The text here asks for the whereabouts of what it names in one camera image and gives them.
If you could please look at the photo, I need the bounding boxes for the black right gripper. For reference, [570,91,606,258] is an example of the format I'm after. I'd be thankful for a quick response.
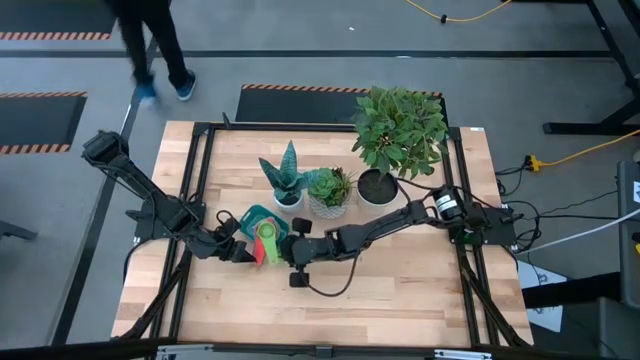
[277,217,337,289]

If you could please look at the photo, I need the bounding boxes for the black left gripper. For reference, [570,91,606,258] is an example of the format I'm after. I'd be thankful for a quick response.
[192,212,258,265]

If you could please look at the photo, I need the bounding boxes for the black floor cables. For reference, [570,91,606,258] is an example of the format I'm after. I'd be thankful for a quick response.
[494,154,621,254]

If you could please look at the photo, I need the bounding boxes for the black metal stand legs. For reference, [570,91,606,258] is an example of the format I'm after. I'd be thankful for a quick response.
[543,0,640,136]

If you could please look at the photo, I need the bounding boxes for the thin yellow floor cable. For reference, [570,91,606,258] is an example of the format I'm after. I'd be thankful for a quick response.
[403,0,514,25]

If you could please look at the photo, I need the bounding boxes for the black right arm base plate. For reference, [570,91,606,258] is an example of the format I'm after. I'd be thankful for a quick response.
[449,207,521,246]

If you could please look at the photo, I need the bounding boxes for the snake plant in white pot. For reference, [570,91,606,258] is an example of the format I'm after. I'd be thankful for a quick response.
[257,140,314,215]

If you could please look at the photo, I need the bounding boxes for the yellow extension cord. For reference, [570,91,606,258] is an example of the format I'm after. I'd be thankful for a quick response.
[528,128,640,173]

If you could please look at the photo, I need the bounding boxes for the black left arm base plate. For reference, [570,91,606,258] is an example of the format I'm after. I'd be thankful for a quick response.
[124,208,201,241]

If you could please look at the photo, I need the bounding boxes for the succulent in patterned pot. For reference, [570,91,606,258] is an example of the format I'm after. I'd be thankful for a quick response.
[304,166,354,221]

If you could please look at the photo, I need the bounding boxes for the black hazard-striped floor mat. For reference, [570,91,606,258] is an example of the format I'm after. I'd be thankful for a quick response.
[234,83,446,125]
[0,0,117,41]
[0,91,89,155]

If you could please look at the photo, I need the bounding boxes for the black crossbar with silver brackets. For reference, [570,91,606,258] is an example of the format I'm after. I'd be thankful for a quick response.
[0,337,640,360]

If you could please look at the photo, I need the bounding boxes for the white floor sheet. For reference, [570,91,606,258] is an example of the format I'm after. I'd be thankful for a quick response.
[517,259,564,334]

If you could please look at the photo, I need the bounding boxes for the leafy plant in white pot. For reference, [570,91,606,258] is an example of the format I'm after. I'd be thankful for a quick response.
[350,84,450,216]

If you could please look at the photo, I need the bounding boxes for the teal plastic basket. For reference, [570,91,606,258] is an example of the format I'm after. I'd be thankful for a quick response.
[239,203,291,246]

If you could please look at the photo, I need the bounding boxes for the person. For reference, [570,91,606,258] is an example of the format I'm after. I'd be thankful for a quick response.
[104,0,197,105]

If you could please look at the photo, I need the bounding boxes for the dark furniture foot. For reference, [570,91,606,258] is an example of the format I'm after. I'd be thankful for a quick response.
[0,219,39,241]

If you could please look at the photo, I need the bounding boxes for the dark box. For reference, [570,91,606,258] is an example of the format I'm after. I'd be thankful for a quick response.
[522,272,640,360]

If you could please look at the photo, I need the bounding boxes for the black aluminium table frame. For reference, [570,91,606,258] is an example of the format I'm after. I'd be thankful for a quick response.
[110,112,534,351]

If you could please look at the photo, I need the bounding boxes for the white cable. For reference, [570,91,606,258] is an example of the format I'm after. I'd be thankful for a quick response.
[519,207,640,256]

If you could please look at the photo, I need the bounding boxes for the grey cabinet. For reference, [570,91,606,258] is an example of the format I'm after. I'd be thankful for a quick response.
[617,159,640,311]

